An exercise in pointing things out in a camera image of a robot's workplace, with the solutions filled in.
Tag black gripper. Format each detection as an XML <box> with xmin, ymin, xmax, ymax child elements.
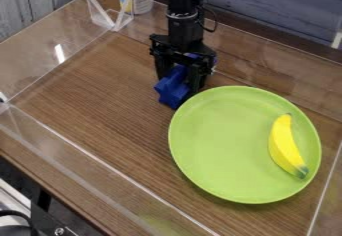
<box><xmin>149</xmin><ymin>15</ymin><xmax>216</xmax><ymax>94</ymax></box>

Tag blue plastic block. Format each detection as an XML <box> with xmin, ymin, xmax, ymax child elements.
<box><xmin>153</xmin><ymin>53</ymin><xmax>216</xmax><ymax>109</ymax></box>

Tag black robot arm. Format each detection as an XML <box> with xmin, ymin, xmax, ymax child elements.
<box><xmin>149</xmin><ymin>0</ymin><xmax>216</xmax><ymax>95</ymax></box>

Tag green round plate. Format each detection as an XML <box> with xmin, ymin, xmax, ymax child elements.
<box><xmin>168</xmin><ymin>86</ymin><xmax>322</xmax><ymax>204</ymax></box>

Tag yellow toy banana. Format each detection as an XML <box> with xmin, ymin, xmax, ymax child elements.
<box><xmin>268</xmin><ymin>114</ymin><xmax>308</xmax><ymax>179</ymax></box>

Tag clear acrylic enclosure wall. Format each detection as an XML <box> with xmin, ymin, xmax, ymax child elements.
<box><xmin>0</xmin><ymin>0</ymin><xmax>342</xmax><ymax>236</ymax></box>

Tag black cable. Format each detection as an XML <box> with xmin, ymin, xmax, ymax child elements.
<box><xmin>0</xmin><ymin>206</ymin><xmax>48</xmax><ymax>236</ymax></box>

